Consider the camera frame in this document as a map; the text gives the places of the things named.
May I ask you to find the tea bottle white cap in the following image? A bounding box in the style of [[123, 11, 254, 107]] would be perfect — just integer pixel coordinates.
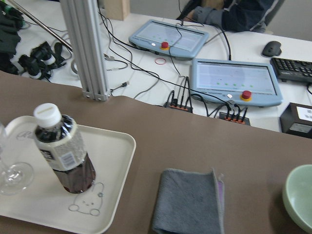
[[34, 103, 96, 194]]

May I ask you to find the black usb hub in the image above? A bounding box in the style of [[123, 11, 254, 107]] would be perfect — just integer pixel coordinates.
[[219, 112, 251, 126], [163, 98, 193, 113]]

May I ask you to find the red rubber band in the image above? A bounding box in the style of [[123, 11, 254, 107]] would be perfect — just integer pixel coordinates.
[[155, 58, 167, 65]]

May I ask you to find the blue teach pendant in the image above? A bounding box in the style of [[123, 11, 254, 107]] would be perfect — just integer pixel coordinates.
[[129, 20, 209, 60], [190, 58, 283, 107]]

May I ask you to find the grey folded cloth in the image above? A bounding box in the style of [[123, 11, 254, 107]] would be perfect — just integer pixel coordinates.
[[152, 168, 225, 234]]

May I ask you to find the seated person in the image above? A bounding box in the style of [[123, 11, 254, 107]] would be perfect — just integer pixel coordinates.
[[177, 0, 283, 33]]

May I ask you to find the black computer mouse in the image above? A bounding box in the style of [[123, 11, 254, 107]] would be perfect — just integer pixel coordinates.
[[261, 41, 282, 57]]

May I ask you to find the cream rabbit tray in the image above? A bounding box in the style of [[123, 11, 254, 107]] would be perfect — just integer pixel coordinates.
[[0, 116, 136, 234]]

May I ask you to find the black power box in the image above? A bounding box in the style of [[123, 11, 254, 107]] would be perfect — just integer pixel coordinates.
[[280, 102, 312, 138]]

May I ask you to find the black keyboard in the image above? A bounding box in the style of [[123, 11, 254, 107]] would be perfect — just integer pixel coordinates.
[[270, 58, 312, 83]]

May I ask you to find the clear wine glass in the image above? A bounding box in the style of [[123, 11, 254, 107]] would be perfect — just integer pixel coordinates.
[[0, 123, 34, 195]]

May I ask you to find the green ceramic bowl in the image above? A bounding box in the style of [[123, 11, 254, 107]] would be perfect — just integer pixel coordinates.
[[282, 164, 312, 234]]

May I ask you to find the aluminium frame post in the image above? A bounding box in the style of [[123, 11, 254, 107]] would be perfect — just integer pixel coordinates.
[[60, 0, 111, 101]]

